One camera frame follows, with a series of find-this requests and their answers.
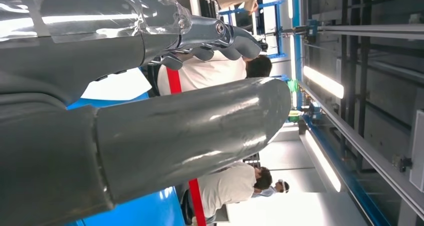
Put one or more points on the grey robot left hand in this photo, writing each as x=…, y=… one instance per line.
x=182, y=135

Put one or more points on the blue metal shelf rack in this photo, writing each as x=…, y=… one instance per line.
x=142, y=211
x=278, y=32

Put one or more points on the red barrier belt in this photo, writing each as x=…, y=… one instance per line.
x=174, y=81

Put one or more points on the seated person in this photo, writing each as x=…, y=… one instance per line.
x=212, y=75
x=228, y=188

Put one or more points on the green hanging sign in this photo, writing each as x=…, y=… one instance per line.
x=292, y=85

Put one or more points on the long ceiling light strip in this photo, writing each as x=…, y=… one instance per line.
x=323, y=81
x=323, y=159

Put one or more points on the grey ceiling rail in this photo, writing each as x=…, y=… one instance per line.
x=381, y=32
x=381, y=166

